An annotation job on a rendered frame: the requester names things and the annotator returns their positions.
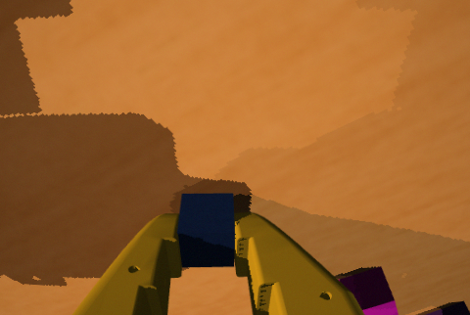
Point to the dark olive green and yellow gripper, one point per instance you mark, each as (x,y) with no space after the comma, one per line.
(283,278)

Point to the dark blue cube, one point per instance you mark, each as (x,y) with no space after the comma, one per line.
(206,230)

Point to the magenta rod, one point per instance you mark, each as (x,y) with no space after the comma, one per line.
(371,290)

